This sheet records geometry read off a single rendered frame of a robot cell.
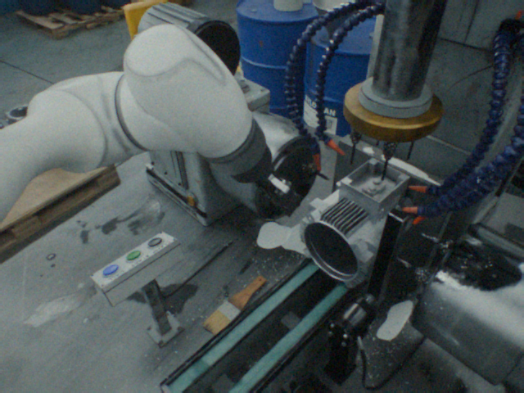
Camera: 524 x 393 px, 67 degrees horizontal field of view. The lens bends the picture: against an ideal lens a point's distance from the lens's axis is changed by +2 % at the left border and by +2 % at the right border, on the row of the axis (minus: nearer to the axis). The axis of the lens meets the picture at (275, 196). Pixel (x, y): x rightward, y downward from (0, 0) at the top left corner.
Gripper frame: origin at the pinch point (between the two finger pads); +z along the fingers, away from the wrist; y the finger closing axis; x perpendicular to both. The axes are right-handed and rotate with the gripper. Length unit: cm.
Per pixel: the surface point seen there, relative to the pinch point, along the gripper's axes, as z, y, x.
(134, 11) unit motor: -6, 71, -20
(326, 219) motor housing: 12.2, -3.6, -3.6
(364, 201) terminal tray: 13.0, -7.8, -11.4
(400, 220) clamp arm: -3.4, -20.6, -7.4
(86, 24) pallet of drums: 169, 447, -69
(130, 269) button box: -4.1, 16.1, 28.3
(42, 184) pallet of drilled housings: 85, 188, 60
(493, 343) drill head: 11.6, -40.0, -1.2
